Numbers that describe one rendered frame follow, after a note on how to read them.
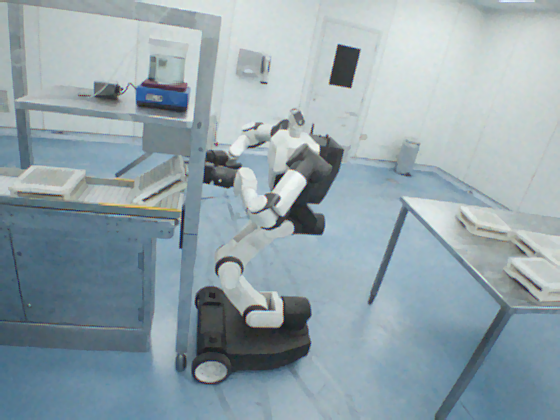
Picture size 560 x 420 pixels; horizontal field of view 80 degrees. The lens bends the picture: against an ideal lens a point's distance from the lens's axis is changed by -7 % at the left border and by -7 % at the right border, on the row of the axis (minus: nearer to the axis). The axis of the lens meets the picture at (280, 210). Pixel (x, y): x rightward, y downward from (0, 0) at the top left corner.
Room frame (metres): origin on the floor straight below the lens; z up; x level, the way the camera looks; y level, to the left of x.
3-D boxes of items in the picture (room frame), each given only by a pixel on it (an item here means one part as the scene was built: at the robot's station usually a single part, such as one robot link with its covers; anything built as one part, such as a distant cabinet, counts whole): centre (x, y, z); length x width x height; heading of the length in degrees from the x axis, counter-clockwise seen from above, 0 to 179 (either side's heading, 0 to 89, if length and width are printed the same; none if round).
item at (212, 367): (1.27, 0.18, 0.10); 0.20 x 0.05 x 0.20; 105
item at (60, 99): (1.39, 0.72, 1.31); 0.62 x 0.38 x 0.04; 105
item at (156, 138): (1.57, 0.57, 1.20); 0.22 x 0.11 x 0.20; 105
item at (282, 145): (1.61, -0.06, 1.14); 0.34 x 0.30 x 0.36; 14
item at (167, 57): (1.47, 0.56, 1.51); 0.15 x 0.15 x 0.19
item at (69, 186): (1.32, 1.01, 0.95); 0.25 x 0.24 x 0.02; 15
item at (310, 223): (1.62, -0.09, 0.87); 0.28 x 0.13 x 0.18; 105
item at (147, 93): (1.48, 0.56, 1.37); 0.21 x 0.20 x 0.09; 15
